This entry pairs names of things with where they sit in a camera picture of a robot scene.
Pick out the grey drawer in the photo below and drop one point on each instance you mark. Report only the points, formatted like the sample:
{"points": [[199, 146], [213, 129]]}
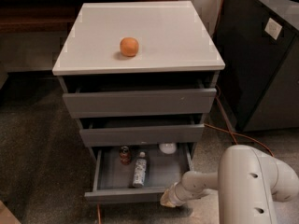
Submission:
{"points": [[113, 181], [95, 97], [146, 130]]}

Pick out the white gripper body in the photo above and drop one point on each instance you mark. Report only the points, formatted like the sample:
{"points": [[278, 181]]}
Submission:
{"points": [[179, 191]]}

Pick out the white label sticker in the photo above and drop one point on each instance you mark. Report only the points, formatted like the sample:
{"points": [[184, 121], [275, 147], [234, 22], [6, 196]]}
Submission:
{"points": [[273, 28]]}

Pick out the grey bottom drawer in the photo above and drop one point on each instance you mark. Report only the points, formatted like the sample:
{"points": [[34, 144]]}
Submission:
{"points": [[113, 181]]}

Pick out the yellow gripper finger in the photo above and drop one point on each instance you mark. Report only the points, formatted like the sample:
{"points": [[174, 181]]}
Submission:
{"points": [[168, 200]]}

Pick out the white top drawer cabinet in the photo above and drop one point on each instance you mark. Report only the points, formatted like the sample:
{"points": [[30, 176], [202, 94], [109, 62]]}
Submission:
{"points": [[173, 42]]}

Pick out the grey top drawer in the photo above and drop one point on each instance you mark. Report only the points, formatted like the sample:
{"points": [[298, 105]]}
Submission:
{"points": [[95, 97]]}

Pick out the dark wooden bench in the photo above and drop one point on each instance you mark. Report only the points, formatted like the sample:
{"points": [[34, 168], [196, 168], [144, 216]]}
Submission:
{"points": [[24, 16]]}

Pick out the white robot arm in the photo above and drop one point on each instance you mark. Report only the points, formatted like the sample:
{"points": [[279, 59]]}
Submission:
{"points": [[248, 183]]}

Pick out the red soda can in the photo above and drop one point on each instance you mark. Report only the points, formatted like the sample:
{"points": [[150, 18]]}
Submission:
{"points": [[125, 155]]}

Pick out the dark grey trash cabinet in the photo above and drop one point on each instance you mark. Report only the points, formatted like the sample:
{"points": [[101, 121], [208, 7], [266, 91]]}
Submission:
{"points": [[259, 84]]}

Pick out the white bowl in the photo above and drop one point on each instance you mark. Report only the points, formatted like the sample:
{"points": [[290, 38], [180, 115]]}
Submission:
{"points": [[168, 148]]}

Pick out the grey middle drawer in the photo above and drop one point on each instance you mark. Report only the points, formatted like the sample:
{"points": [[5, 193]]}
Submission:
{"points": [[146, 130]]}

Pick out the white plastic bottle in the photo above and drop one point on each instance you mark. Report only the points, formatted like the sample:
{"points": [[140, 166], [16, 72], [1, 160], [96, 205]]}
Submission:
{"points": [[140, 171]]}

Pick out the orange fruit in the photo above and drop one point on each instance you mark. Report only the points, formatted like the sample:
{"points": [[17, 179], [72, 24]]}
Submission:
{"points": [[129, 46]]}

